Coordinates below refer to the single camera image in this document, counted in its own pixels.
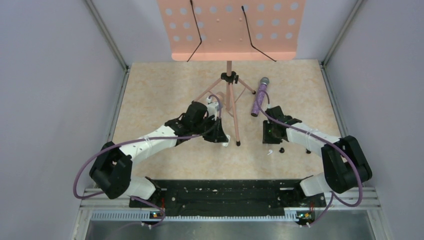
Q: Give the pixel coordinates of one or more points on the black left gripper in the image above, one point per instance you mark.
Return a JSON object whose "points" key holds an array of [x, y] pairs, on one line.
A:
{"points": [[217, 134]]}

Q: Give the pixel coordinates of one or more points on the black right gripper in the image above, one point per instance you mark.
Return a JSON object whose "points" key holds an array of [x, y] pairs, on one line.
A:
{"points": [[267, 139]]}

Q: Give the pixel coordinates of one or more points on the white earbud charging case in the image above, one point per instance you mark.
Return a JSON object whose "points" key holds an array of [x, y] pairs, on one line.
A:
{"points": [[225, 144]]}

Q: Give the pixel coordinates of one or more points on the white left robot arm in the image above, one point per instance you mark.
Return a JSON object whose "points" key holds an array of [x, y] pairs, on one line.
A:
{"points": [[113, 165]]}

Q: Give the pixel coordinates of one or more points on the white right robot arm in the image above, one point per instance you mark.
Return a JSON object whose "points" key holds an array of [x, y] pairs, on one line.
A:
{"points": [[344, 163]]}

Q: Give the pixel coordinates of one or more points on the purple glitter microphone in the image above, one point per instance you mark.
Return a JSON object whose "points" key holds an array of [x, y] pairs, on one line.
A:
{"points": [[260, 95]]}

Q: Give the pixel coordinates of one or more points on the pink music stand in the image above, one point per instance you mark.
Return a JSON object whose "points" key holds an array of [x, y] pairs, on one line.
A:
{"points": [[232, 30]]}

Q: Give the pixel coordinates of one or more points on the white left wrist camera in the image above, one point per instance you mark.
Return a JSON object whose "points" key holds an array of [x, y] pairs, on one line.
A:
{"points": [[214, 106]]}

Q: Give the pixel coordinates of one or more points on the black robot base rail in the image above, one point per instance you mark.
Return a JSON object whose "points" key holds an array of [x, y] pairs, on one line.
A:
{"points": [[279, 199]]}

